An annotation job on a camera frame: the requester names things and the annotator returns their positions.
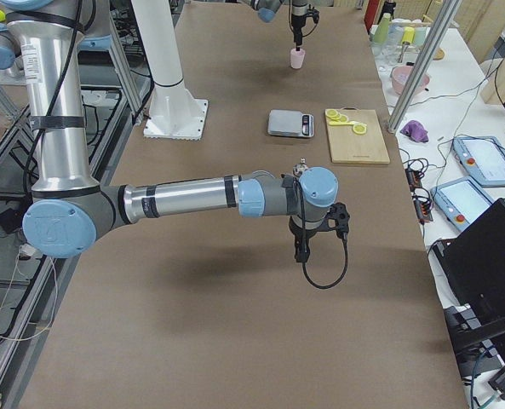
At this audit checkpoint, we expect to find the blue teach pendant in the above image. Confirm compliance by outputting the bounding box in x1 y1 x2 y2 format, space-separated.
430 176 494 232
452 136 505 187

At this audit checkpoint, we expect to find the aluminium frame post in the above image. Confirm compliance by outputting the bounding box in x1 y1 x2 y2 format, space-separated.
387 0 462 134

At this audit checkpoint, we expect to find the black monitor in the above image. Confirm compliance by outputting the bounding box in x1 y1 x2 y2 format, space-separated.
434 199 505 363

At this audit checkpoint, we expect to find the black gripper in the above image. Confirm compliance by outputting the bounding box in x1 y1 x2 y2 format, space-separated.
289 216 324 263
290 0 319 46

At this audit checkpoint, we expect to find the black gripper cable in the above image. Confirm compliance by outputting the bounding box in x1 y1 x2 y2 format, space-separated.
299 232 350 291

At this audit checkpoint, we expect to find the silver kitchen scale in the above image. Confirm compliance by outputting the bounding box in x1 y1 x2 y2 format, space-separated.
267 109 314 138

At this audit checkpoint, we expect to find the wooden cutting board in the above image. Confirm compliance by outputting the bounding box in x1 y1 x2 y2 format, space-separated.
324 108 390 164

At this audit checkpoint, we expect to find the yellow cup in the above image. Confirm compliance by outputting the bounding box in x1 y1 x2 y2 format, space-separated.
401 26 415 45

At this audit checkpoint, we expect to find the pink plastic cup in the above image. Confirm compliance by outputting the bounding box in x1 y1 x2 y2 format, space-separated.
290 48 306 70

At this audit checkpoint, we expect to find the green tumbler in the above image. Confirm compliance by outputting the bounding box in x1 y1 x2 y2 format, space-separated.
371 13 392 44

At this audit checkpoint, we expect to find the glass sauce bottle steel cap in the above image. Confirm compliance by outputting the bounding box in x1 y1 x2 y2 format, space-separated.
292 158 308 177

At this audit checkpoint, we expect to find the yellow plastic knife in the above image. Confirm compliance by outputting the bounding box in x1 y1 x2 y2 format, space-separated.
328 121 355 126

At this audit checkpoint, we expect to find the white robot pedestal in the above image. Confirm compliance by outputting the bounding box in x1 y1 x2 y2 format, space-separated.
132 0 209 141

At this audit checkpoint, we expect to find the yellow lemon slice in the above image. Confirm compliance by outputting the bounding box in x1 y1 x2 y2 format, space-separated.
328 112 349 124
325 109 341 120
352 123 367 135

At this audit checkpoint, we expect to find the pink bowl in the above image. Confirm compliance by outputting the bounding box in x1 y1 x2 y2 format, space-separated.
390 66 430 95

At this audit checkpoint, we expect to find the purple cloth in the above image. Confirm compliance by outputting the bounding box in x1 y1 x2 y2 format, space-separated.
400 120 429 143

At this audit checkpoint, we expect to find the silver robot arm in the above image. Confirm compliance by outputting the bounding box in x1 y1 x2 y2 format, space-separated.
0 1 338 262
243 0 320 51

